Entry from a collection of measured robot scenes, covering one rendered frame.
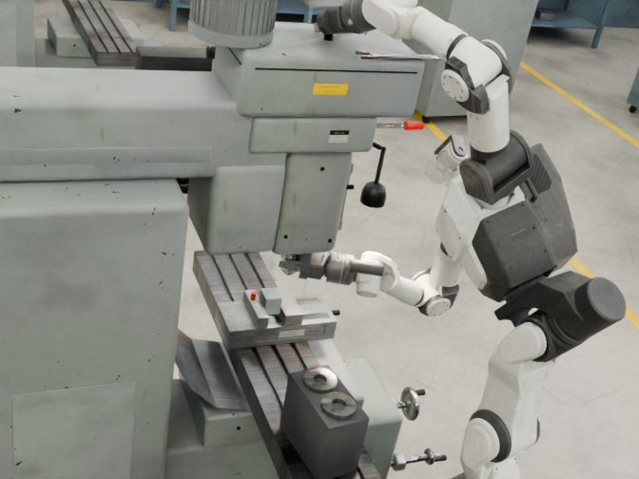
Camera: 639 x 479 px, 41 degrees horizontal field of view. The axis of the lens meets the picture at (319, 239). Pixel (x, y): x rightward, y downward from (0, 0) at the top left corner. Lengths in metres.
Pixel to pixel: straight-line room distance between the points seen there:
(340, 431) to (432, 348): 2.24
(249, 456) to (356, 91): 1.17
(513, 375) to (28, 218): 1.21
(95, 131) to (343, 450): 0.98
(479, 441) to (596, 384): 2.23
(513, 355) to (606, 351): 2.64
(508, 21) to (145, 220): 5.30
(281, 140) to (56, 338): 0.72
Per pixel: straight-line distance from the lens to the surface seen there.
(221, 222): 2.18
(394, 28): 1.92
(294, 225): 2.27
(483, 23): 6.87
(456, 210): 2.13
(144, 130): 2.02
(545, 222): 2.18
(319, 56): 2.06
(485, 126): 1.92
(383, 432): 2.83
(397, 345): 4.33
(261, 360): 2.61
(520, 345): 2.16
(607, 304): 2.06
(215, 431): 2.55
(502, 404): 2.32
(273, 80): 2.03
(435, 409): 4.02
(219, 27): 2.00
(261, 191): 2.16
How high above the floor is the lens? 2.53
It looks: 30 degrees down
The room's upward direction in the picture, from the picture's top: 11 degrees clockwise
